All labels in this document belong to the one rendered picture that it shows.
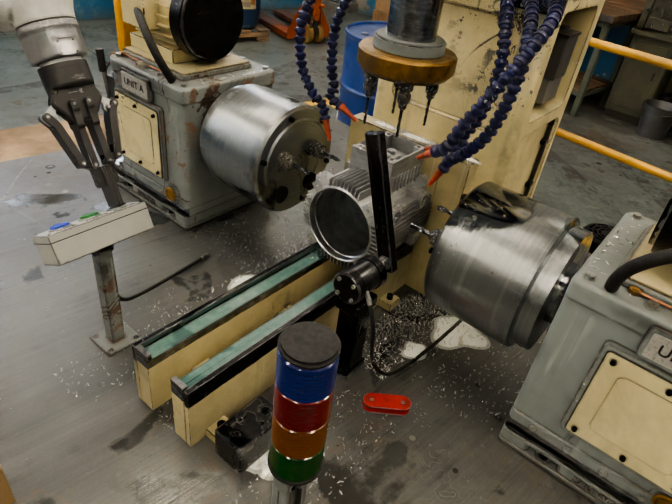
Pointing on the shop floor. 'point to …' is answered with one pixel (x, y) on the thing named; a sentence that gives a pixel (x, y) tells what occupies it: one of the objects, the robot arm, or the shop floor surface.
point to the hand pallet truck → (315, 31)
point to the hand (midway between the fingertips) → (109, 185)
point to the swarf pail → (655, 119)
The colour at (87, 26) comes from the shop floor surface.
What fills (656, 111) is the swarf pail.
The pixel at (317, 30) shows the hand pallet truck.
